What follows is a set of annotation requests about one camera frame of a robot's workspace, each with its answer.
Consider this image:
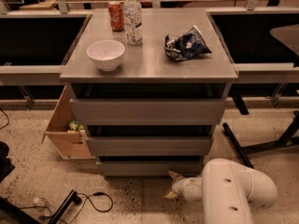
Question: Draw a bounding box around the black cable on floor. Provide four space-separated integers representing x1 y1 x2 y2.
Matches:
19 191 114 221

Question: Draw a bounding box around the cardboard box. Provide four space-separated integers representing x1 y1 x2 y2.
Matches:
45 87 93 159

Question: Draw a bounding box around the white bowl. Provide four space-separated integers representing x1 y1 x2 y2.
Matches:
87 40 125 72

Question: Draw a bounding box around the clear plastic water bottle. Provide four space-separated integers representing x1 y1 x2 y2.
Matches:
123 0 142 45

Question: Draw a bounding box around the grey drawer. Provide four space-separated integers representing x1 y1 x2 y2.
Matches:
96 156 202 176
69 83 227 126
86 125 212 157

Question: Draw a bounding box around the grey drawer cabinet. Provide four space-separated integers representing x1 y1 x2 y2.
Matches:
60 7 240 177

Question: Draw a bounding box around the orange soda can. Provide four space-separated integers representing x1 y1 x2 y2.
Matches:
108 1 124 32

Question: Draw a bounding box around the green item in box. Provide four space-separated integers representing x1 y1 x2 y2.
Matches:
69 119 84 132

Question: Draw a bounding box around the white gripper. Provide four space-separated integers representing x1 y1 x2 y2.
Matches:
164 171 202 202

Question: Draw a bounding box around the grey top drawer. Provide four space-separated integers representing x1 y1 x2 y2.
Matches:
69 83 227 126

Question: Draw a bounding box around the grey middle drawer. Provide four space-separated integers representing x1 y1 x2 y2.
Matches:
86 125 212 157

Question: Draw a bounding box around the clear bottle on floor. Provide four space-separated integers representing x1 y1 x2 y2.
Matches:
34 197 51 217

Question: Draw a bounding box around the black stand leg left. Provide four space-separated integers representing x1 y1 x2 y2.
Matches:
0 189 83 224

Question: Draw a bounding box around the blue crumpled chip bag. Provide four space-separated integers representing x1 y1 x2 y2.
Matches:
164 25 211 62

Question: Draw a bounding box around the black stand base right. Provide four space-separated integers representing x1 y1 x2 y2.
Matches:
221 110 299 168

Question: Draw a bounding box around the grey bottom drawer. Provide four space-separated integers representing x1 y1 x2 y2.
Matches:
96 156 202 176

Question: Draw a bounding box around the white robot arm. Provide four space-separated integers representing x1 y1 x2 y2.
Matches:
164 159 278 224

